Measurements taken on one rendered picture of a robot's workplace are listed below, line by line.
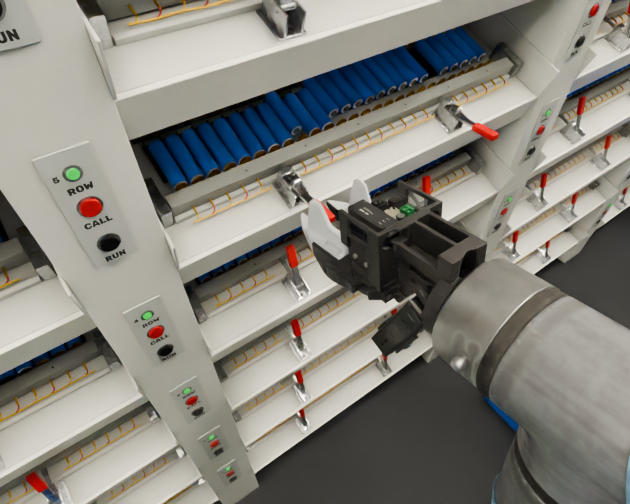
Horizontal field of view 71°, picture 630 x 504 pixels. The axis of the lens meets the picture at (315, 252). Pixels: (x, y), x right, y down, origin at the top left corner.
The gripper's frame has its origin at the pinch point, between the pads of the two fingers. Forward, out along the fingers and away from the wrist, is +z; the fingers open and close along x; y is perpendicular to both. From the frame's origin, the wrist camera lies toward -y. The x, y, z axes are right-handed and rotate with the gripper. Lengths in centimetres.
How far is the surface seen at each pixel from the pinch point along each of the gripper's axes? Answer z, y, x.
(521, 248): 18, -57, -75
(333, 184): 5.3, 0.0, -5.3
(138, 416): 18.6, -35.1, 29.2
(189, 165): 11.9, 6.1, 9.5
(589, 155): 18, -36, -97
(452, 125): 4.6, 1.0, -25.5
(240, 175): 8.2, 4.4, 5.2
